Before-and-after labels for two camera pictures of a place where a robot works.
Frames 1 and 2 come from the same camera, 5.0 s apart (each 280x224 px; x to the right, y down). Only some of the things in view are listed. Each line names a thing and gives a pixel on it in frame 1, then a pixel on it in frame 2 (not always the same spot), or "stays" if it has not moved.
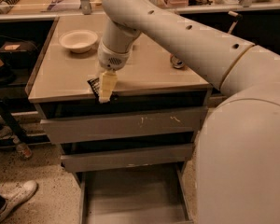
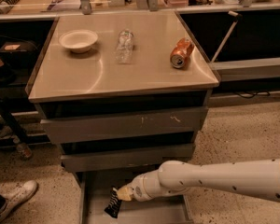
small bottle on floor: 24,151 stays
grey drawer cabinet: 133,155 stays
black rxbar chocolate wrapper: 95,85 -> 114,204
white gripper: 112,59 -> 136,189
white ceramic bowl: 78,41 stays
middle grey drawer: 109,160 stays
